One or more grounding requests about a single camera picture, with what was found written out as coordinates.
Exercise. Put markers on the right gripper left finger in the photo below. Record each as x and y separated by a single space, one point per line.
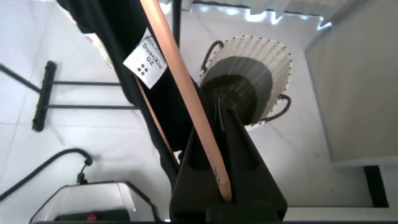
192 186

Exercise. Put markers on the pink clothes hanger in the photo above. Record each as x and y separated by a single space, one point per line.
183 81

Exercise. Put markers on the black clothes rack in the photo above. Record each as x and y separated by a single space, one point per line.
45 93

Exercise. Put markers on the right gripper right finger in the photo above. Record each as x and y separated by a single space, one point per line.
248 180

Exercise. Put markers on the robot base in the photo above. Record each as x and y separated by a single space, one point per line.
93 199

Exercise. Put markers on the white laundry basket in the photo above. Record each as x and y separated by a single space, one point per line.
270 62

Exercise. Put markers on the black garment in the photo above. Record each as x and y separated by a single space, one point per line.
130 31

